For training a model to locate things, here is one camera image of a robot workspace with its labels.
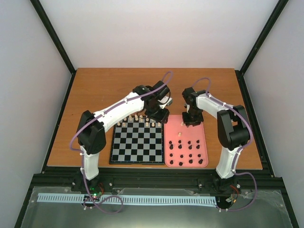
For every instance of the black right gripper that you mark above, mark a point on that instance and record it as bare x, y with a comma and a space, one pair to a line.
188, 122

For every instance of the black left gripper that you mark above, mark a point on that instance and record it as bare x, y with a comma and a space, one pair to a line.
162, 118

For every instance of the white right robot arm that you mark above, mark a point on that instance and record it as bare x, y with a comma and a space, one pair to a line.
234, 132

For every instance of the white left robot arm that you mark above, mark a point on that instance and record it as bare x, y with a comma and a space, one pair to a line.
90, 137

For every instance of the pink piece tray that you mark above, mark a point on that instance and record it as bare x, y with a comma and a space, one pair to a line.
184, 155

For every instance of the black white chessboard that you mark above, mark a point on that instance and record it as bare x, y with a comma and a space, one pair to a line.
137, 144

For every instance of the black aluminium frame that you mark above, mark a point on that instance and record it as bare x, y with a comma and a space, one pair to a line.
159, 178

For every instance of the light blue cable duct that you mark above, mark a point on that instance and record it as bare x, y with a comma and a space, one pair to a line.
132, 200

